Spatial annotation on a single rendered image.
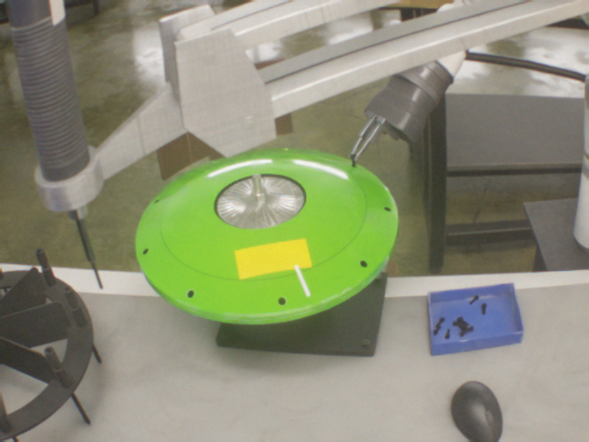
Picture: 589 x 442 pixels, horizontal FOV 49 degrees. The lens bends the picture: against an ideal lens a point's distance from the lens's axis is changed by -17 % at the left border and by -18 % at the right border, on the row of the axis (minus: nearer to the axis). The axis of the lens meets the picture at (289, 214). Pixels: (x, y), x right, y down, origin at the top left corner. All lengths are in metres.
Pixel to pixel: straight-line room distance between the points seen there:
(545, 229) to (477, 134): 1.37
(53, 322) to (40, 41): 0.56
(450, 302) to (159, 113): 0.61
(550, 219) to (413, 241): 1.33
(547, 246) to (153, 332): 0.64
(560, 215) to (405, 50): 0.82
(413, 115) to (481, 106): 1.81
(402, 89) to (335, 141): 2.08
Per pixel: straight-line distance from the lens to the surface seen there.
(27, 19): 0.42
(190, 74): 0.44
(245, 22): 0.45
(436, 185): 2.19
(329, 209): 0.86
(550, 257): 1.18
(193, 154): 1.70
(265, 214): 0.86
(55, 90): 0.43
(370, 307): 0.98
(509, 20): 0.54
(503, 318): 0.97
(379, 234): 0.86
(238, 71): 0.45
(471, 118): 2.68
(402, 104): 0.97
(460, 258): 2.47
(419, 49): 0.50
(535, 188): 2.83
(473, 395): 0.83
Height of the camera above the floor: 1.60
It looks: 37 degrees down
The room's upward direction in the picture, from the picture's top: 7 degrees counter-clockwise
